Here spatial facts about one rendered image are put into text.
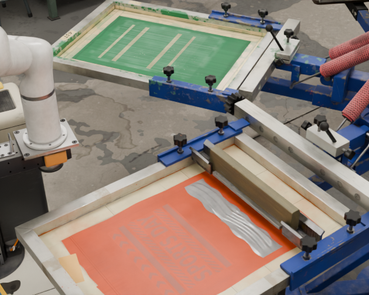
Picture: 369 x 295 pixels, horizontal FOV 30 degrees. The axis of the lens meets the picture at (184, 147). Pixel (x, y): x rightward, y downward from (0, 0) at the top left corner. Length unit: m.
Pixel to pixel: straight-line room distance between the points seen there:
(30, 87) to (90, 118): 2.23
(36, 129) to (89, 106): 2.25
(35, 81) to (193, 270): 0.65
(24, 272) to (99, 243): 0.94
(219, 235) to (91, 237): 0.36
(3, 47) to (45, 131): 0.44
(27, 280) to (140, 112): 1.63
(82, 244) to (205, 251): 0.34
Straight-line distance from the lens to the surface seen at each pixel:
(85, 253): 1.90
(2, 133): 2.58
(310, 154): 2.09
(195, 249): 1.89
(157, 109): 4.12
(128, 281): 1.82
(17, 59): 1.70
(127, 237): 1.93
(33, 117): 1.93
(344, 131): 2.20
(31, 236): 1.93
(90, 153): 3.81
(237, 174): 1.98
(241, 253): 1.88
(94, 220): 1.99
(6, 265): 2.89
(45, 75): 1.86
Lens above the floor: 2.31
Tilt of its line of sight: 37 degrees down
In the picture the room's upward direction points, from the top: 1 degrees counter-clockwise
